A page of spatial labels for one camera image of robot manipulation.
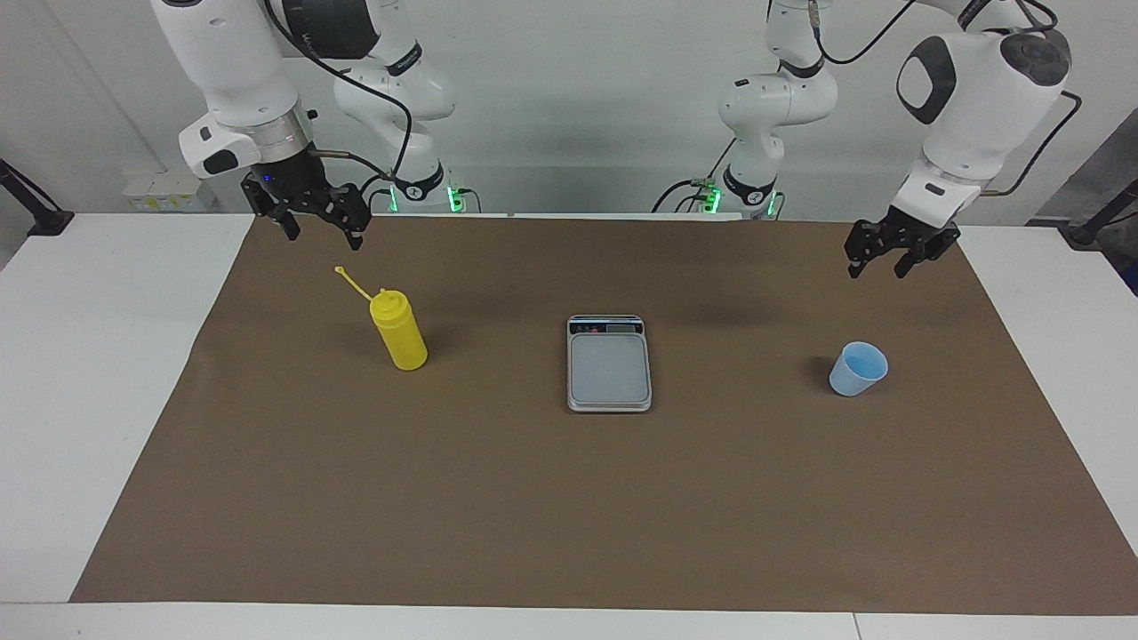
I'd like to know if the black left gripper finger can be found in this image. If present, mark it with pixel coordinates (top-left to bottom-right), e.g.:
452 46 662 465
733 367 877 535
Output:
845 218 894 278
894 229 961 279

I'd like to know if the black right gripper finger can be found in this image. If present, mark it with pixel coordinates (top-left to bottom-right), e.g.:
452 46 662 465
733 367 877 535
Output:
307 185 372 251
242 176 301 241

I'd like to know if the yellow squeeze seasoning bottle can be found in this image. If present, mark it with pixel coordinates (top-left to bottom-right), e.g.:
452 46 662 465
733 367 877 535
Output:
334 265 429 372

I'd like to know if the blue plastic cup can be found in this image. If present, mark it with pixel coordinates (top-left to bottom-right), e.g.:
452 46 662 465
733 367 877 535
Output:
829 341 889 397

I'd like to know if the silver digital kitchen scale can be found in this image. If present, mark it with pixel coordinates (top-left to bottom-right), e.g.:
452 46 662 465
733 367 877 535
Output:
566 315 653 413

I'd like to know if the black clamp stand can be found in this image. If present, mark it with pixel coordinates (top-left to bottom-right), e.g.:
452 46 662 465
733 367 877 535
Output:
1064 178 1138 248
0 158 75 237

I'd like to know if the brown paper table mat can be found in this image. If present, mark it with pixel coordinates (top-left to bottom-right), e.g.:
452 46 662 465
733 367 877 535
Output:
69 213 1138 616

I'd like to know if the black base cable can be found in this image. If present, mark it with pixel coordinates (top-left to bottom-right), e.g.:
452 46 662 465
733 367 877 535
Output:
652 138 739 214
360 173 397 214

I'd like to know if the white wall socket box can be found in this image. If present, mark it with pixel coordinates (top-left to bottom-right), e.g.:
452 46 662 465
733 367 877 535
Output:
123 172 217 212

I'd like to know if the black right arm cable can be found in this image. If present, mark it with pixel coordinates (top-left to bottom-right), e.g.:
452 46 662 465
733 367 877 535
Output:
262 0 415 183

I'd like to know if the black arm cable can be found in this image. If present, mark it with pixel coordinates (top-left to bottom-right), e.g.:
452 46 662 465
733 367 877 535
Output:
805 0 1083 196
262 0 415 183

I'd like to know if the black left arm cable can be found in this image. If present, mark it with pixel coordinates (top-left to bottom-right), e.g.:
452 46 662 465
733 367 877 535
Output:
805 0 1083 196

